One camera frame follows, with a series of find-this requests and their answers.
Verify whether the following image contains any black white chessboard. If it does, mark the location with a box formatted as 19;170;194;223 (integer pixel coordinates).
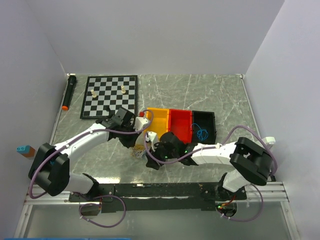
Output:
80;75;138;120

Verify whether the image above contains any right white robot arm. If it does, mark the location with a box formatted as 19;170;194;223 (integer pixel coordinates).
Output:
144;131;276;200

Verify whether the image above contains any red plastic bin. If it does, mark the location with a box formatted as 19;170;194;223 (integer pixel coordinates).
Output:
168;109;193;144

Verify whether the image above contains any cream chess piece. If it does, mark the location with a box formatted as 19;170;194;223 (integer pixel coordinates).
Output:
90;89;97;98
120;85;126;94

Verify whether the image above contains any yellow plastic bin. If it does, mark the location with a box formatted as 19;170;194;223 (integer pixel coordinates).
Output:
146;107;170;139

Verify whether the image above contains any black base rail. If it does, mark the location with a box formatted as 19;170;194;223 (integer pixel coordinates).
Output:
68;182;247;214

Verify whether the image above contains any purple cable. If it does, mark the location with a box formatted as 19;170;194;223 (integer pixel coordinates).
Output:
145;125;278;223
27;109;154;228

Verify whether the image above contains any black plastic bin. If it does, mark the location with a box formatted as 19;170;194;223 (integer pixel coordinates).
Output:
191;110;217;145

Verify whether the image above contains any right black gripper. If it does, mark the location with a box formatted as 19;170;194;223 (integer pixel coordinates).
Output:
146;138;179;170

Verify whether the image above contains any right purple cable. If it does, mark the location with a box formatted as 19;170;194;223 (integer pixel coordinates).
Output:
145;125;278;223

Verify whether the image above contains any cream chess piece left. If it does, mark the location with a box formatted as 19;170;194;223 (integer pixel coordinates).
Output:
90;89;97;98

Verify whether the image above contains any black marker orange cap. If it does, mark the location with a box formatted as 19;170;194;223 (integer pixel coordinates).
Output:
61;75;77;111

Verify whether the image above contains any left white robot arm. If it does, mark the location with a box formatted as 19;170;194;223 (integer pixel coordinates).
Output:
28;107;150;201

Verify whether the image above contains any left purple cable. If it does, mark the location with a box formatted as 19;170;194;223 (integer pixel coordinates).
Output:
27;109;154;228

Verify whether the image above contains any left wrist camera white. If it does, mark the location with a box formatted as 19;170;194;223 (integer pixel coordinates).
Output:
133;116;150;131

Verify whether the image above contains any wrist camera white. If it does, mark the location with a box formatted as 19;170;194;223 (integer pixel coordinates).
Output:
145;131;159;145
133;116;150;131

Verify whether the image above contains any white scanner device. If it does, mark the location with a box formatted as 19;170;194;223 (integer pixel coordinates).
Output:
262;136;276;146

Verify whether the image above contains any blue brown toy block stick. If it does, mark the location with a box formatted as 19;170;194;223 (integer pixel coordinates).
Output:
16;145;36;159

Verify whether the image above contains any cream chess piece right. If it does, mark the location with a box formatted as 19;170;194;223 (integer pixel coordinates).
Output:
120;85;126;94

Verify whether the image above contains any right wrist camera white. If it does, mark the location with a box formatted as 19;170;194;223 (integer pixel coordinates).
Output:
145;131;159;145

